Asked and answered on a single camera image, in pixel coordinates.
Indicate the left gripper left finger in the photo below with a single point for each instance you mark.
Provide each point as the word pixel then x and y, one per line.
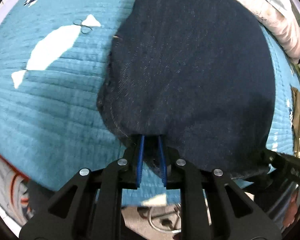
pixel 88 206

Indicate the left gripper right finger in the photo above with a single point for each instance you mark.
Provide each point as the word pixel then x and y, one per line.
pixel 212 205

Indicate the dark denim jacket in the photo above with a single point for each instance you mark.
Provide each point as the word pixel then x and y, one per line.
pixel 198 72

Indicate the pink embroidered pillow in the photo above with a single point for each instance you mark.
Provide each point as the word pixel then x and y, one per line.
pixel 285 30

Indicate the teal quilted bedspread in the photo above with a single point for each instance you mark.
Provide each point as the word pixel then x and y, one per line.
pixel 53 60

